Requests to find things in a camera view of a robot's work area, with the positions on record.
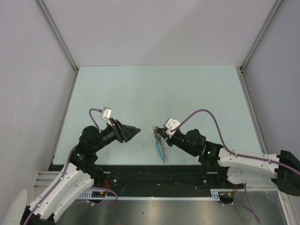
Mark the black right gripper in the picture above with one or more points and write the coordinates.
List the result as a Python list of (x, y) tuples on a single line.
[(162, 131)]

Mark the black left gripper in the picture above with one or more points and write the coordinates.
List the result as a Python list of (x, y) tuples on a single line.
[(123, 132)]

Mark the small split rings bunch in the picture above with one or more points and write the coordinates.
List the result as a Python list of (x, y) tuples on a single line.
[(156, 133)]

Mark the large metal keyring blue handle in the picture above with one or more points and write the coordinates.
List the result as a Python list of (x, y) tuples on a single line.
[(162, 151)]

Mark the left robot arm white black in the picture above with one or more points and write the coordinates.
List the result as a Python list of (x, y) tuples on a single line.
[(79, 173)]

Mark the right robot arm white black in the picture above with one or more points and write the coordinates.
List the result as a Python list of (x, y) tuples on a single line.
[(281, 170)]

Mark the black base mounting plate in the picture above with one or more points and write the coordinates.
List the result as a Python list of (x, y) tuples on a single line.
[(163, 180)]

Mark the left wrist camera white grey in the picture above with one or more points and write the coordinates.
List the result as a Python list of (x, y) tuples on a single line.
[(106, 114)]

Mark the grey slotted cable duct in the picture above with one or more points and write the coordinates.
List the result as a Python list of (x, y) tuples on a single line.
[(98, 195)]

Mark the left aluminium frame post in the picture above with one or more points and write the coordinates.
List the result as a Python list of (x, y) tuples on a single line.
[(56, 33)]

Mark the aluminium frame post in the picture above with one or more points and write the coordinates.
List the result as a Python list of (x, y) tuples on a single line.
[(56, 33), (262, 32)]

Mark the right aluminium frame post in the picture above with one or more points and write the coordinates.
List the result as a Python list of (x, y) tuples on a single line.
[(262, 32)]

